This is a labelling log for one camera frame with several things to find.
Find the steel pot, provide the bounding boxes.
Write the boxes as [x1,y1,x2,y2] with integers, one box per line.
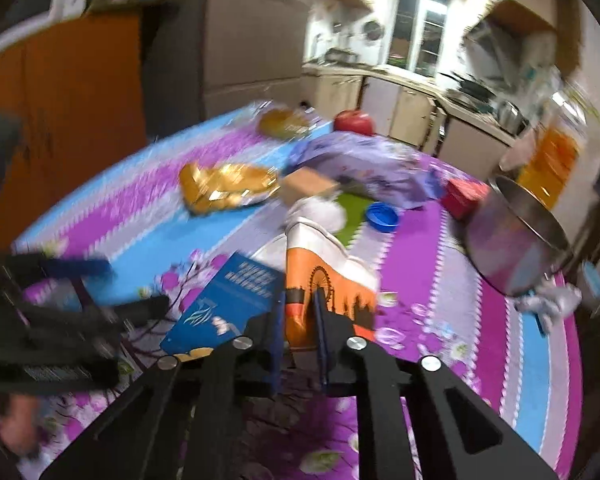
[462,175,573,297]

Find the blue plastic lid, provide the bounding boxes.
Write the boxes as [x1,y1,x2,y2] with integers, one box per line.
[365,202,399,232]

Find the blue flat box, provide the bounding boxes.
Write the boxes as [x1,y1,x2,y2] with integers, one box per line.
[160,252,287,358]

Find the white towel wad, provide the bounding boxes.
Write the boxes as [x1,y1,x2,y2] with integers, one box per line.
[287,196,348,233]

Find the red box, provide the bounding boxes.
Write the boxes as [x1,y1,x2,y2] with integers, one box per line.
[440,178,491,220]

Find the purple plastic bag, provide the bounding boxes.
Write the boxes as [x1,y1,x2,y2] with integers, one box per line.
[287,131,443,209]

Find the kitchen window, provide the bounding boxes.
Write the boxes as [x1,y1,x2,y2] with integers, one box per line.
[385,0,463,73]

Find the crushed orange paper cup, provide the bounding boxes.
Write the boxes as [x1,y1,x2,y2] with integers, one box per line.
[284,217,381,351]

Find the grey refrigerator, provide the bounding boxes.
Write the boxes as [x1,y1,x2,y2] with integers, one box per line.
[144,0,313,136]

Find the beige cardboard block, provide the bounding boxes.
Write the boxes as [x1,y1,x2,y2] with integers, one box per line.
[281,169,341,203]

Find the person's left hand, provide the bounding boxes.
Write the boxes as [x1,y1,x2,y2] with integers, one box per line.
[0,397,38,458]

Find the bread in clear bag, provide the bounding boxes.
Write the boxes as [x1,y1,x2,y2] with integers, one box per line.
[257,107,313,141]

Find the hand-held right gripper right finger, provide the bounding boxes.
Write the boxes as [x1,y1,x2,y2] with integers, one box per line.
[312,290,561,480]

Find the gold foil packet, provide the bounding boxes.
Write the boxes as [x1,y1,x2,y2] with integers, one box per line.
[179,161,281,213]

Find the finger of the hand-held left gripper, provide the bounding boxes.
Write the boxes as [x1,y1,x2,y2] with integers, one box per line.
[77,294,171,328]
[7,254,114,283]

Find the beige kitchen cabinets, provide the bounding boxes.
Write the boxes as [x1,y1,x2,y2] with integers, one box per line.
[302,62,518,158]

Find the crumpled light blue cloth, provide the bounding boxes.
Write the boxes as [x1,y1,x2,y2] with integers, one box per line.
[512,282,583,336]

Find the orange juice bottle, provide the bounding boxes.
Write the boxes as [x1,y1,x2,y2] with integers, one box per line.
[515,90,588,208]

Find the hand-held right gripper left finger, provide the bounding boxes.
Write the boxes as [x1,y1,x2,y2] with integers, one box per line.
[40,287,287,480]

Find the black wok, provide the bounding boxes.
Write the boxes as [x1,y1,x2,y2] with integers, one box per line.
[440,72,506,111]

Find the red apple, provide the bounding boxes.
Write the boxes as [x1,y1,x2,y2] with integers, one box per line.
[334,109,374,136]

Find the orange wooden cabinet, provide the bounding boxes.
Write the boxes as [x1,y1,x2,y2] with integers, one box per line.
[0,12,148,271]

